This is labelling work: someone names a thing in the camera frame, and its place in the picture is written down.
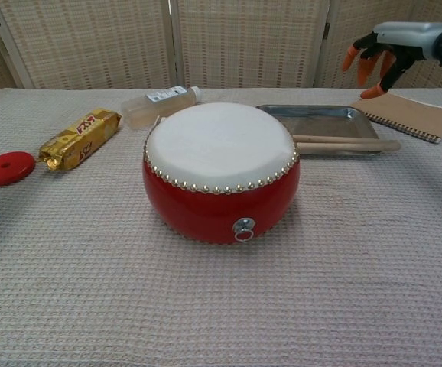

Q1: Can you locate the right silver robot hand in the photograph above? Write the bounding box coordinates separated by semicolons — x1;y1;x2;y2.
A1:
342;21;442;99

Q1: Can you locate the wooden drumstick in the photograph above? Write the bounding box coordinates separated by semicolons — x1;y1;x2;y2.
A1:
291;135;368;143
294;139;402;153

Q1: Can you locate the rectangular metal tray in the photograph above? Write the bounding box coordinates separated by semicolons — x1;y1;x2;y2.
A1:
255;105;383;156

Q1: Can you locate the red drum white skin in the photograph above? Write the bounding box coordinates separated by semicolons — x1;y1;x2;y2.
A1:
142;102;301;245

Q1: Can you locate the brown spiral notebook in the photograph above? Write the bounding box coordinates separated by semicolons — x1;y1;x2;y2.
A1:
349;86;442;145

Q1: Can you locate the woven folding screen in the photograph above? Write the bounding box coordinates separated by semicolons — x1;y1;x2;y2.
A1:
0;0;442;93

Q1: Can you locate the red plastic disc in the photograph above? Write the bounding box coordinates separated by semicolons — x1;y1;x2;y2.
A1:
0;151;37;187

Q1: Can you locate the gold foil snack package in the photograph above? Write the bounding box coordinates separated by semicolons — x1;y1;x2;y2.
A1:
38;107;123;173

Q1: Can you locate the clear plastic bottle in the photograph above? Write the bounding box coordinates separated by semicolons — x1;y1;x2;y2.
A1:
121;86;202;130

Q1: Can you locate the beige woven tablecloth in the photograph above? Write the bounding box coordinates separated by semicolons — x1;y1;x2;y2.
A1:
0;87;442;367

